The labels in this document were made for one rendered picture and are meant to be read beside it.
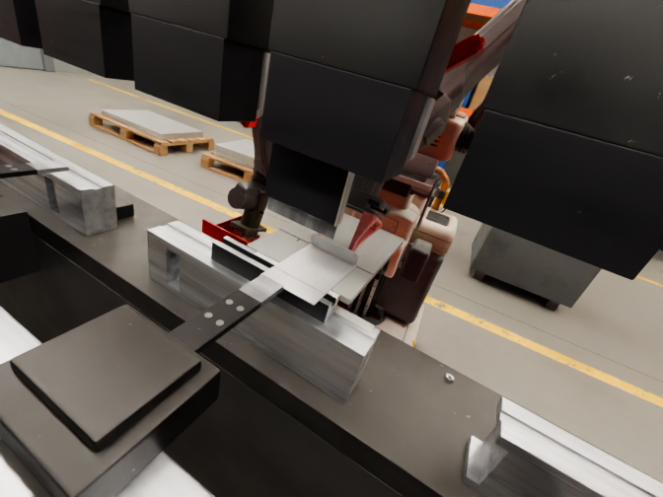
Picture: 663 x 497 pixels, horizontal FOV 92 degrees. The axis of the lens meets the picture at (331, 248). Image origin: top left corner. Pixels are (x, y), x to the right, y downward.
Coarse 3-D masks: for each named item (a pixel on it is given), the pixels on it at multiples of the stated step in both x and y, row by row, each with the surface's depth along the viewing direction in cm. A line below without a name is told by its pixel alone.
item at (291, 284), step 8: (264, 272) 43; (272, 272) 43; (280, 272) 44; (280, 280) 42; (288, 280) 42; (296, 280) 43; (288, 288) 41; (296, 288) 41; (304, 288) 42; (312, 288) 42; (304, 296) 40; (312, 296) 41; (320, 296) 41; (312, 304) 40
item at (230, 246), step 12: (216, 240) 47; (228, 240) 48; (216, 252) 47; (228, 252) 46; (240, 252) 46; (252, 252) 47; (228, 264) 47; (240, 264) 45; (252, 264) 44; (264, 264) 46; (252, 276) 45; (288, 300) 43; (300, 300) 42; (324, 300) 41; (336, 300) 43; (312, 312) 42; (324, 312) 41
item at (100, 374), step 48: (240, 288) 38; (96, 336) 25; (144, 336) 26; (192, 336) 31; (0, 384) 21; (48, 384) 21; (96, 384) 22; (144, 384) 22; (192, 384) 25; (0, 432) 21; (48, 432) 20; (96, 432) 19; (144, 432) 21; (48, 480) 18; (96, 480) 18
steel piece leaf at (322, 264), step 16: (320, 240) 52; (304, 256) 49; (320, 256) 50; (336, 256) 51; (352, 256) 50; (288, 272) 44; (304, 272) 45; (320, 272) 46; (336, 272) 47; (320, 288) 43
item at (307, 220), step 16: (272, 144) 37; (272, 160) 38; (288, 160) 36; (304, 160) 36; (272, 176) 38; (288, 176) 37; (304, 176) 36; (320, 176) 35; (336, 176) 34; (352, 176) 35; (272, 192) 39; (288, 192) 38; (304, 192) 37; (320, 192) 36; (336, 192) 35; (272, 208) 41; (288, 208) 40; (304, 208) 38; (320, 208) 37; (336, 208) 36; (304, 224) 40; (320, 224) 38; (336, 224) 37
